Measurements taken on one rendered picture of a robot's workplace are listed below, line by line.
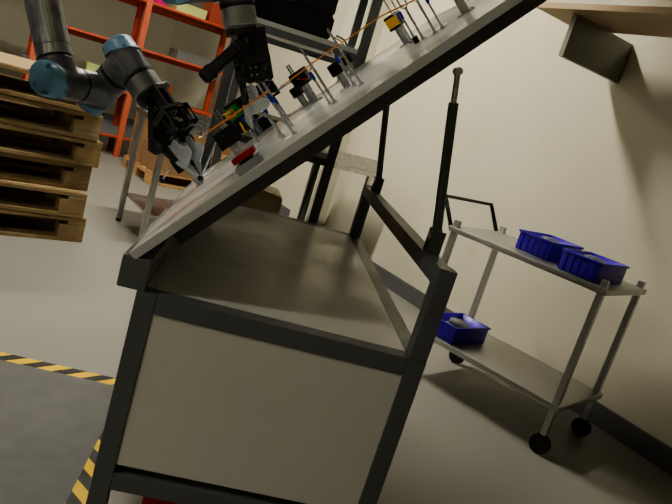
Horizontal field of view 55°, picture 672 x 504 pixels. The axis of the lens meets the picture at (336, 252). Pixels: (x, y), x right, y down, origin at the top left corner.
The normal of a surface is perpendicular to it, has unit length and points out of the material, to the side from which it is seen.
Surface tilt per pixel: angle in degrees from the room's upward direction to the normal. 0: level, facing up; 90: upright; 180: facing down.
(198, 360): 90
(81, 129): 90
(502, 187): 90
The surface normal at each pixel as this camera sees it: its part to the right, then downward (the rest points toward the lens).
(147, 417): 0.08, 0.25
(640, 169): -0.81, -0.11
